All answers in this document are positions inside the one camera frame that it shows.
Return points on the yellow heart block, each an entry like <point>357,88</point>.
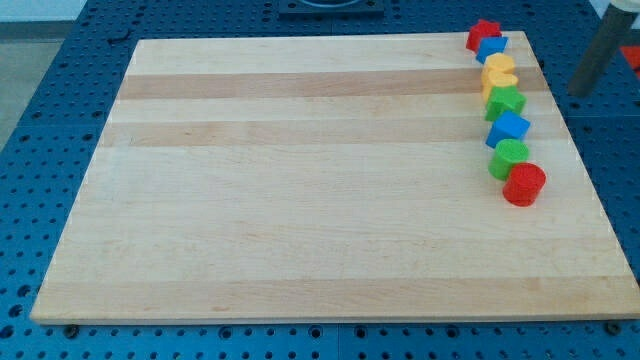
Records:
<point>494,78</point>

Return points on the large wooden board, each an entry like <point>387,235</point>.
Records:
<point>327,179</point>

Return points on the green cylinder block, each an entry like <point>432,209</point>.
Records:
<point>507,154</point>

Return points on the blue cube block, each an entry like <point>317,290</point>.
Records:
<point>508,125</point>

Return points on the green star block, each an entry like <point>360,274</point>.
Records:
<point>501,99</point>

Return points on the red cylinder block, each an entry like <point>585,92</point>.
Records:
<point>524,184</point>

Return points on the yellow cylinder block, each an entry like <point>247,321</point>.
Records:
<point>498,62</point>

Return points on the blue block upper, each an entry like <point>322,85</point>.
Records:
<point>489,46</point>

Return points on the red star block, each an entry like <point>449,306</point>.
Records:
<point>482,29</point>

